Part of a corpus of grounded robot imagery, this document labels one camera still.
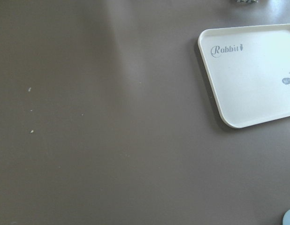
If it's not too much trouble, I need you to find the cream rabbit tray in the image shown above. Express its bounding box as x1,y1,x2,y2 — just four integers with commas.
198,24,290,128

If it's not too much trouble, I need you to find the light blue plastic cup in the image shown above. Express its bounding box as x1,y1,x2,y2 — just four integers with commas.
282,209,290,225

